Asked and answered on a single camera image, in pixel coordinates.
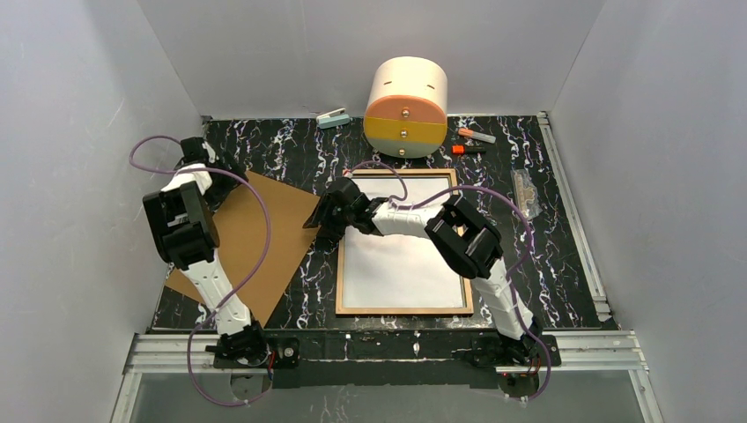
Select wooden picture frame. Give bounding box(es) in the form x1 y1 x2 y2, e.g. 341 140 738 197
333 168 474 317

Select brown cardboard backing board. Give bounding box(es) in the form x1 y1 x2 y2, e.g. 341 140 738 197
164 170 322 328

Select landscape photo print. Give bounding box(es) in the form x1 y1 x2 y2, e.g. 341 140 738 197
342 175 466 309

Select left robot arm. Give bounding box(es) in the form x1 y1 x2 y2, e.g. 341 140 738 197
143 137 269 366

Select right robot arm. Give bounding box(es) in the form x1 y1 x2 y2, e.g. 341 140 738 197
304 177 551 368

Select teal white stapler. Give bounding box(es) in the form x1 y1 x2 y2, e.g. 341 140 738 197
315 108 351 130

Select round pastel drawer box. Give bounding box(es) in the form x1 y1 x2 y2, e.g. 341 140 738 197
363 56 447 159

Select orange capped black marker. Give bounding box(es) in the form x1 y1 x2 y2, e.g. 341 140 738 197
451 145 486 155

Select orange capped grey marker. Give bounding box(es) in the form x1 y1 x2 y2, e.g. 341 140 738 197
457 128 496 144

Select clear bag of clips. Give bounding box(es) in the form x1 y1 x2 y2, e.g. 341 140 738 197
511 169 542 220

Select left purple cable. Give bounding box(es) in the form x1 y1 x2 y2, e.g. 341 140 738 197
128 135 274 408

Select purple cable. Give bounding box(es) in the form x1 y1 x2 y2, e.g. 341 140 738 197
128 135 274 408
344 160 554 403

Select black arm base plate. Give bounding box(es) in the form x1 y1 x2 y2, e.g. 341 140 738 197
212 330 558 398

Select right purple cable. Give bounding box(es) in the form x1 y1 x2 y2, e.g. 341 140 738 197
344 160 554 403

